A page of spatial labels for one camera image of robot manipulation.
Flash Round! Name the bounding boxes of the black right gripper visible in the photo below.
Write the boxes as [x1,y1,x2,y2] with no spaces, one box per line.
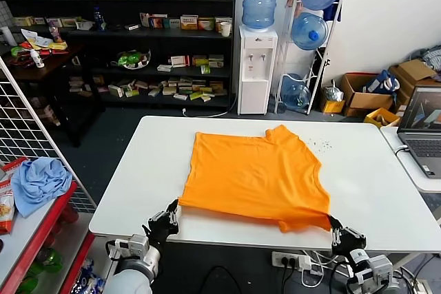
[327,216,368,257]

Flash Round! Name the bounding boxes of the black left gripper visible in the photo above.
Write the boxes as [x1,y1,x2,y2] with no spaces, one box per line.
[148,200,181,245]

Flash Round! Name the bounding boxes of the orange t-shirt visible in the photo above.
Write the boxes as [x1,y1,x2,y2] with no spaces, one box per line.
[178,124,332,233]

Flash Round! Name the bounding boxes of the pile of patterned clothes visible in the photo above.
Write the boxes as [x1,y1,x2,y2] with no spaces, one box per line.
[409,44,441,72]

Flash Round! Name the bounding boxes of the large white table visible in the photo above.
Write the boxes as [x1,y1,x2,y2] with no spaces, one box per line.
[88,115,441,271]

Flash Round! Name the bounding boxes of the white plug adapter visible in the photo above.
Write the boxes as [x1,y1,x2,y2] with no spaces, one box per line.
[296,255,313,273]

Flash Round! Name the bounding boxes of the white power strip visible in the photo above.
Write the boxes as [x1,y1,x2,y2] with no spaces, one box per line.
[271,251,300,268]

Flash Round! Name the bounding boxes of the small white side table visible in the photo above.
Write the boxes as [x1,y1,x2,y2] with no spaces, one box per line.
[380,125,441,193]

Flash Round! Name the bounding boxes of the blue white plastic package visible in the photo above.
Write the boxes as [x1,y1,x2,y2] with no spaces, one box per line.
[68,258,105,294]

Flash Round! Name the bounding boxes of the red metal shelf rack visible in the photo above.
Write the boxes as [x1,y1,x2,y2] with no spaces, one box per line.
[0,180,98,294]

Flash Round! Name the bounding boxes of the grey open laptop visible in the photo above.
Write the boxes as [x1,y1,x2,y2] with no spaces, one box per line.
[396,85,441,180]

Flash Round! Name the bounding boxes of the yellow open box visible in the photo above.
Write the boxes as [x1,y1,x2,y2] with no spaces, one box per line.
[364,107,401,128]

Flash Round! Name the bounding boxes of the green plastic bottle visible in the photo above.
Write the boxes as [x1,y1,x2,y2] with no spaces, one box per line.
[36,247,65,273]
[17,266,44,294]

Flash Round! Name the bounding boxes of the small yellow carton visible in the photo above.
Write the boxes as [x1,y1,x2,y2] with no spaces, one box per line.
[320,98,346,114]

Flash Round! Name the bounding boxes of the crumpled light blue cloth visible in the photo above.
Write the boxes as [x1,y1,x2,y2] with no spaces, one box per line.
[10,156,73,218]

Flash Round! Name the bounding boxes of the open brown cardboard box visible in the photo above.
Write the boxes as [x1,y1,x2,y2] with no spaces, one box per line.
[340,72,396,118]

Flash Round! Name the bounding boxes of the silver foil bag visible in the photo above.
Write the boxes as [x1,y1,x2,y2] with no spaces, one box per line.
[323,79,345,102]

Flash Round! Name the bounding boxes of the white water dispenser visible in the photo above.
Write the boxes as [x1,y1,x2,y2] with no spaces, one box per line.
[237,24,278,116]

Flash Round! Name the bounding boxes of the red white medicine box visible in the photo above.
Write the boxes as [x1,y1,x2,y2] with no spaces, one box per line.
[170,54,191,67]

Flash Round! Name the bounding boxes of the blue fabric bag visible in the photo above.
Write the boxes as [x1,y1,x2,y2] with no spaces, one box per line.
[365,69,401,95]

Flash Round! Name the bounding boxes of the stacked pale medicine boxes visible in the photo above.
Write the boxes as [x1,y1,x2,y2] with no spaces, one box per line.
[68,76,86,94]

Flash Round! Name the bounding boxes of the bowl with green fruit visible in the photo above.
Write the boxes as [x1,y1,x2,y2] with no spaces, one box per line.
[110,48,152,70]

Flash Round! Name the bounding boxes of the red white snack bag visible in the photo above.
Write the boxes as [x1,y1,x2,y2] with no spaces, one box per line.
[0,158,29,185]

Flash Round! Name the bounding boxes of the black clamp stand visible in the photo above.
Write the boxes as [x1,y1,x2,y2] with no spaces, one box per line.
[315,48,332,85]

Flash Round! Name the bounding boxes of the tan cardboard box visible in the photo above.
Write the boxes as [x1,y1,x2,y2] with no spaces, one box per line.
[389,59,438,102]

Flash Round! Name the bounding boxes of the white metal jug rack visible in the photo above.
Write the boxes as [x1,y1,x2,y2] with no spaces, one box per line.
[274,0,345,116]

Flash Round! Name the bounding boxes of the dark wooden table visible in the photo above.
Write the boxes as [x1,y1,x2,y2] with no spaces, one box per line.
[0,41,106,147]

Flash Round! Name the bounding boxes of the white teal medicine box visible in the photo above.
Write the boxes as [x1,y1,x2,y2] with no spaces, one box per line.
[161,17,181,30]

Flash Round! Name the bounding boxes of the yellow white medicine box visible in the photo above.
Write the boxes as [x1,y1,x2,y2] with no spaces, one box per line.
[179,14,200,30]

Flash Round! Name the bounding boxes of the orange green medicine box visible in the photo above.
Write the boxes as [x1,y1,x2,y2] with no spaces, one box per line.
[198,17,217,32]

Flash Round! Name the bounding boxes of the small white plastic bottle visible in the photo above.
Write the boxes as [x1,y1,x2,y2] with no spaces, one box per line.
[30,48,45,68]

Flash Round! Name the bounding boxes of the blue drink bottle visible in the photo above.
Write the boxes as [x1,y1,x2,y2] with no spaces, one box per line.
[92,6,106,32]

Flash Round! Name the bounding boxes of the black shelf unit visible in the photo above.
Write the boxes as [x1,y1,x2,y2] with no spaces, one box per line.
[0,0,238,109]

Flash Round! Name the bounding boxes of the yellow white paper pile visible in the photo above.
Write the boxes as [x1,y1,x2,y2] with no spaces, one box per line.
[19,28,68,54]

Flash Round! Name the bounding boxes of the purple drink bottle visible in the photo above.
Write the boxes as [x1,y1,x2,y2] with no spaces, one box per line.
[48,20,63,43]

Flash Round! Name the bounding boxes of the dark blue hanging cloth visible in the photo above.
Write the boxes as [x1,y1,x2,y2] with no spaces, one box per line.
[322,0,344,23]

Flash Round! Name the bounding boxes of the white paper roll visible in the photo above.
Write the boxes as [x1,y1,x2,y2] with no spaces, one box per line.
[0,25,17,46]

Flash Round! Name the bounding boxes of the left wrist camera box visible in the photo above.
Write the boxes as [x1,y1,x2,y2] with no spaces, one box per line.
[115,234,152,260]

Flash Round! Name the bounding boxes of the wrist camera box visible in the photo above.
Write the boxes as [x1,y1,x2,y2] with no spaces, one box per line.
[367,255,394,283]
[115,234,152,260]

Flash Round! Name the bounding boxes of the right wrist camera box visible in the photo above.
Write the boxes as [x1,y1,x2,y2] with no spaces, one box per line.
[367,255,394,283]

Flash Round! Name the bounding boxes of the white cable with plug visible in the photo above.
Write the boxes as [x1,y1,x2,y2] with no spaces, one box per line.
[181,93,239,118]

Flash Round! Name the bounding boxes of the white wire grid panel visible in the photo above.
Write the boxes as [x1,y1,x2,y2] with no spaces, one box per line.
[0,55,98,213]

